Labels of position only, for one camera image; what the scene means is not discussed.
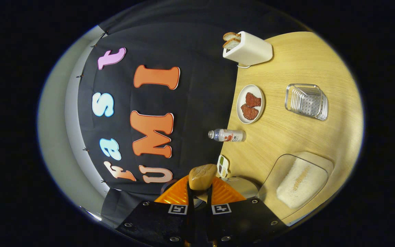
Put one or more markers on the clear glass rice container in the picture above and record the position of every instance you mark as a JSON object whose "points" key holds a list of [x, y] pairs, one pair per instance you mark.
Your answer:
{"points": [[273, 171]]}

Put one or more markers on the white round plate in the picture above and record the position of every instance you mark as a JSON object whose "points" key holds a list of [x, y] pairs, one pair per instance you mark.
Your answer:
{"points": [[241, 118]]}

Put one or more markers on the white divided sauce dish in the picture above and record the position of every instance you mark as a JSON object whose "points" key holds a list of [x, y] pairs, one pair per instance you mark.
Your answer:
{"points": [[223, 166]]}

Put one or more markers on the white toaster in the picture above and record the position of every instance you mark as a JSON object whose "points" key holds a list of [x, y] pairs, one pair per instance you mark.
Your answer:
{"points": [[252, 49]]}

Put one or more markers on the dark grey rice cooker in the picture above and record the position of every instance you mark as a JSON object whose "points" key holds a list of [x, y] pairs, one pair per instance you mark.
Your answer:
{"points": [[245, 187]]}

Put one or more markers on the toasted bread slice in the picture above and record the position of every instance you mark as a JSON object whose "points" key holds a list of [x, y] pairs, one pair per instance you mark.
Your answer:
{"points": [[231, 43], [231, 35]]}

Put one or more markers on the wooden spoon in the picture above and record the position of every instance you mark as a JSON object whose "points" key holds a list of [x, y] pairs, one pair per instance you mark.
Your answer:
{"points": [[201, 176]]}

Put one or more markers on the white rice heap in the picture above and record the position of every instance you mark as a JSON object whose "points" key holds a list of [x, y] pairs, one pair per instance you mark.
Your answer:
{"points": [[300, 183]]}

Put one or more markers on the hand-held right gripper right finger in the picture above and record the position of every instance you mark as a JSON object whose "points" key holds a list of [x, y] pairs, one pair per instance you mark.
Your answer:
{"points": [[209, 219]]}

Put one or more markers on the red meat piece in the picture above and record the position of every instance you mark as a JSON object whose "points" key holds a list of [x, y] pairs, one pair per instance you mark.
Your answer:
{"points": [[249, 112], [253, 100]]}

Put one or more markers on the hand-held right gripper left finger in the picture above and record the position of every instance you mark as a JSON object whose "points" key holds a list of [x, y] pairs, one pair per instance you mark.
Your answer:
{"points": [[191, 219]]}

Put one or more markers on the clear drink bottle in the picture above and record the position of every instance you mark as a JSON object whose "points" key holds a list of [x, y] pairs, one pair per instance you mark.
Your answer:
{"points": [[230, 135]]}

